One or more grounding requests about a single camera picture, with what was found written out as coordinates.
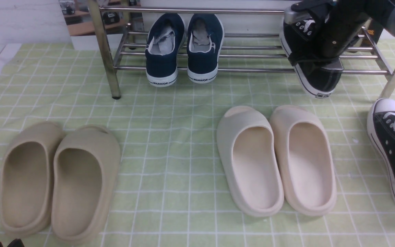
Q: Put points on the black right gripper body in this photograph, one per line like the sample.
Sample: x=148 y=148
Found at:
x=317 y=32

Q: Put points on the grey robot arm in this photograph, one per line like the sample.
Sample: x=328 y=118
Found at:
x=337 y=23

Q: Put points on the metal shoe rack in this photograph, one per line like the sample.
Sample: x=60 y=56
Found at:
x=361 y=57

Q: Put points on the cream foam slide right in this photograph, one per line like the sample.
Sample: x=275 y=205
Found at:
x=305 y=162

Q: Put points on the cream foam slide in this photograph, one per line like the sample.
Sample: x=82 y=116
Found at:
x=245 y=144
x=305 y=162

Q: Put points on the navy canvas sneaker right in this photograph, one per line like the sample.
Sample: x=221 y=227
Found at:
x=205 y=40

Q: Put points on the navy canvas sneaker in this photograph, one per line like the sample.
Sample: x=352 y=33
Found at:
x=165 y=39
x=205 y=40

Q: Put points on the cream foam slide left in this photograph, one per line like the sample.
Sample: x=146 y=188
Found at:
x=245 y=144

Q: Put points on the navy canvas sneaker left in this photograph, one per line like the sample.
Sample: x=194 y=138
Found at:
x=165 y=39

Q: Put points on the green checkered tablecloth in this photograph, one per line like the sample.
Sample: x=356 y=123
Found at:
x=171 y=188

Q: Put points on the tan foam slide right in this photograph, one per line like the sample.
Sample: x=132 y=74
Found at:
x=86 y=165

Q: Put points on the tan foam slide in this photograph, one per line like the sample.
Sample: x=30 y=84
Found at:
x=86 y=165
x=27 y=178

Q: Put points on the tan foam slide left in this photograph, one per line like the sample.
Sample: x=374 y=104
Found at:
x=27 y=178

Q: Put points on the black left gripper tips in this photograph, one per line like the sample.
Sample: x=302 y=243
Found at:
x=14 y=243

